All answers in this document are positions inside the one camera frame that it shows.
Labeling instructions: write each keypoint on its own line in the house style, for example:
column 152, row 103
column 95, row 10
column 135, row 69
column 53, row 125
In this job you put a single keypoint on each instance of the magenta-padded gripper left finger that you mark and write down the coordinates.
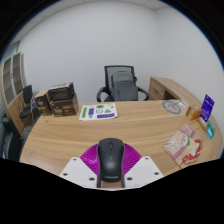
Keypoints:
column 80, row 168

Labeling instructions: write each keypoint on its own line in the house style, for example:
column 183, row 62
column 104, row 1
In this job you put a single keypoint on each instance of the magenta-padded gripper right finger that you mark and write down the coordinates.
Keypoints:
column 141, row 168

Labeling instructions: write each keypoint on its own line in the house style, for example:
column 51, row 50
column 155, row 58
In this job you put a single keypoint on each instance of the black computer mouse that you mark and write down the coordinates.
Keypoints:
column 110, row 160

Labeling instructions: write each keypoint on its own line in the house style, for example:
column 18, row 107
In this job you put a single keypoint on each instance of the cartoon print mouse pad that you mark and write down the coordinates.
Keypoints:
column 181, row 146

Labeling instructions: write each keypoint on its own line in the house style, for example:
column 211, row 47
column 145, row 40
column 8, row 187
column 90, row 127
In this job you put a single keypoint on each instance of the white printed paper sheet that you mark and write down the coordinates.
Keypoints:
column 98, row 111

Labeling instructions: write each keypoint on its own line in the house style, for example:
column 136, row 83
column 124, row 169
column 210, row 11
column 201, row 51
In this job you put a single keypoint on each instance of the orange cardboard box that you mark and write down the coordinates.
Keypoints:
column 193, row 112

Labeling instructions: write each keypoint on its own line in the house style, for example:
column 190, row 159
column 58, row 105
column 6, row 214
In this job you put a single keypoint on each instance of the small yellowish box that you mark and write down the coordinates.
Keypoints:
column 202, row 122

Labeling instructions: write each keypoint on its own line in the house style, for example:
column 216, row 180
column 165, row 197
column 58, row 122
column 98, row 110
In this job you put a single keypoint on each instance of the black leather armchair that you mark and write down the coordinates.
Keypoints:
column 8, row 140

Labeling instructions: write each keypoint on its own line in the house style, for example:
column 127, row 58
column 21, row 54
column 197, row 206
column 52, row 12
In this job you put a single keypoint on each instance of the black open box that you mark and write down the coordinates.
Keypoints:
column 61, row 91

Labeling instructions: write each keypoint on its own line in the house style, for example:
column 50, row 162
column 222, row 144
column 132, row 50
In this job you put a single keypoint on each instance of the green tissue pack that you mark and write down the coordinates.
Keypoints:
column 211, row 128

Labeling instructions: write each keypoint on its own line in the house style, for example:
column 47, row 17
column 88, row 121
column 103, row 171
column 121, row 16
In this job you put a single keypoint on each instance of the grey backpack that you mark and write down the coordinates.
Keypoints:
column 124, row 86

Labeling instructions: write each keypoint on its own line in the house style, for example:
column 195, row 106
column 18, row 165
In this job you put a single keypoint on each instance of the black visitor chair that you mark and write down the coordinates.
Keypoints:
column 27, row 103

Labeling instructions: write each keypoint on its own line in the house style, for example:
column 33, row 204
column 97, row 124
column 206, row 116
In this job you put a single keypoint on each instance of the wooden side desk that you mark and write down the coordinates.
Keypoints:
column 166, row 87

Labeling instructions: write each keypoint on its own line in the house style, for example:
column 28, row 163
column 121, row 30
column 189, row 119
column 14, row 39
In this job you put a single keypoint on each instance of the purple card package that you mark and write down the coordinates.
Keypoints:
column 207, row 108

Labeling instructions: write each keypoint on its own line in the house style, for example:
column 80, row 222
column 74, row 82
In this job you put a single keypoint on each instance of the black mesh office chair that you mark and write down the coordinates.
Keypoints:
column 116, row 68

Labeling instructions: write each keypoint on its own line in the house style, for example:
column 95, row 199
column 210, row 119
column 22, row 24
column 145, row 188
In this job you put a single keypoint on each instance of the wooden shelf unit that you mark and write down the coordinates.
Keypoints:
column 10, row 90

